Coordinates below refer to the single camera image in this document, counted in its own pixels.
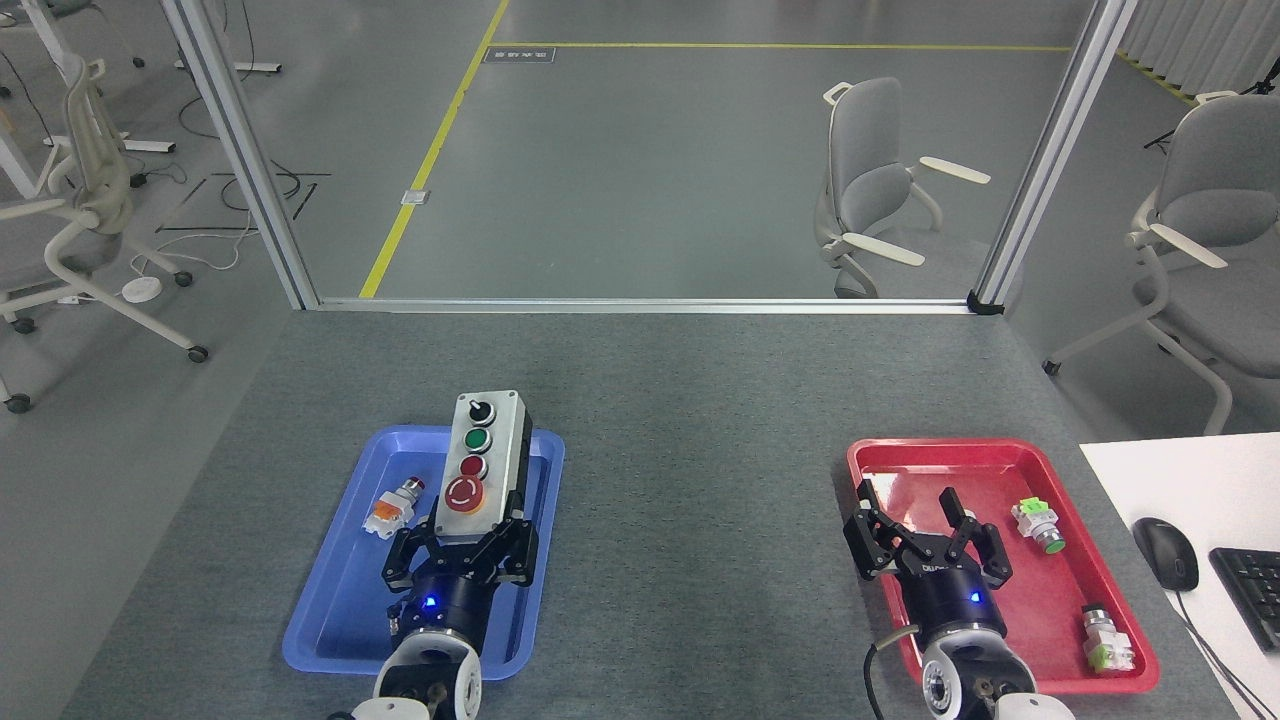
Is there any silver aluminium rail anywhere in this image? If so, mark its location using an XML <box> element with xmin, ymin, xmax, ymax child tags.
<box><xmin>315</xmin><ymin>297</ymin><xmax>976</xmax><ymax>316</ymax></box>

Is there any white corrugated partition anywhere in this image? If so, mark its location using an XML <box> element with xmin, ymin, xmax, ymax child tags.
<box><xmin>1115</xmin><ymin>0</ymin><xmax>1280</xmax><ymax>96</ymax></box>

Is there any red plastic tray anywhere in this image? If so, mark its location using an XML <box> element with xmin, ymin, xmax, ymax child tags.
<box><xmin>846</xmin><ymin>437</ymin><xmax>1161</xmax><ymax>696</ymax></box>

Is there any green push button switch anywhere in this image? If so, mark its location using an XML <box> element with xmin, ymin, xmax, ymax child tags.
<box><xmin>1010</xmin><ymin>497</ymin><xmax>1067</xmax><ymax>556</ymax></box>

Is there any grey control box with buttons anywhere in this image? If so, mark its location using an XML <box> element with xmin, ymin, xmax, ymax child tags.
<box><xmin>433</xmin><ymin>390</ymin><xmax>533</xmax><ymax>546</ymax></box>

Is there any white desk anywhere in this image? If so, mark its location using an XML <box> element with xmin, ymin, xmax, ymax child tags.
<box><xmin>1078</xmin><ymin>432</ymin><xmax>1280</xmax><ymax>720</ymax></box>

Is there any blue plastic tray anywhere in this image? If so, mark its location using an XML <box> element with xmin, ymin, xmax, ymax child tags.
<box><xmin>282</xmin><ymin>425</ymin><xmax>566</xmax><ymax>682</ymax></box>

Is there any black computer mouse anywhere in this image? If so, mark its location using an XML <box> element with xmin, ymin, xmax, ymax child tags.
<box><xmin>1132</xmin><ymin>517</ymin><xmax>1200</xmax><ymax>593</ymax></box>

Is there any silver push button green block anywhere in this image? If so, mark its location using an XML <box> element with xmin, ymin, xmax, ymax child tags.
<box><xmin>1080</xmin><ymin>604</ymin><xmax>1137</xmax><ymax>673</ymax></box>

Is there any black mouse cable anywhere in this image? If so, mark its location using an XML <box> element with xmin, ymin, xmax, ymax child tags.
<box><xmin>1172</xmin><ymin>590</ymin><xmax>1273</xmax><ymax>720</ymax></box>

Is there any black tripod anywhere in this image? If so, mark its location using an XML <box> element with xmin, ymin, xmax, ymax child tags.
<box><xmin>1145</xmin><ymin>55</ymin><xmax>1280</xmax><ymax>153</ymax></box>

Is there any red push button orange block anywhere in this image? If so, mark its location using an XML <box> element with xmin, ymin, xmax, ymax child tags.
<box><xmin>362</xmin><ymin>478</ymin><xmax>425</xmax><ymax>541</ymax></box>

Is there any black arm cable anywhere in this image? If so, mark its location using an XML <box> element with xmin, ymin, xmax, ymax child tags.
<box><xmin>865</xmin><ymin>628</ymin><xmax>921</xmax><ymax>720</ymax></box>

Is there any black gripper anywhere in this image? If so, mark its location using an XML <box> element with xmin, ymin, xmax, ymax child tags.
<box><xmin>843</xmin><ymin>478</ymin><xmax>1014</xmax><ymax>651</ymax></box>
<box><xmin>382</xmin><ymin>515</ymin><xmax>541</xmax><ymax>641</ymax></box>

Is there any white mesh office chair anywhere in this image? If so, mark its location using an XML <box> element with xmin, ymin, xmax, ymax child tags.
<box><xmin>0</xmin><ymin>55</ymin><xmax>211</xmax><ymax>416</ymax></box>

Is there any grey office chair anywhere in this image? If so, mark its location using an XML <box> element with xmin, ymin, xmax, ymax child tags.
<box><xmin>1042</xmin><ymin>92</ymin><xmax>1280</xmax><ymax>436</ymax></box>
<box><xmin>815</xmin><ymin>78</ymin><xmax>992</xmax><ymax>299</ymax></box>

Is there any black keyboard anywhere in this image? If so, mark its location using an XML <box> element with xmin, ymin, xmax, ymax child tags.
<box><xmin>1208</xmin><ymin>547</ymin><xmax>1280</xmax><ymax>653</ymax></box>

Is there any silver aluminium post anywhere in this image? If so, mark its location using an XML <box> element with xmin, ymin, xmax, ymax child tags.
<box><xmin>160</xmin><ymin>0</ymin><xmax>321</xmax><ymax>311</ymax></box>
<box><xmin>968</xmin><ymin>0</ymin><xmax>1141</xmax><ymax>317</ymax></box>

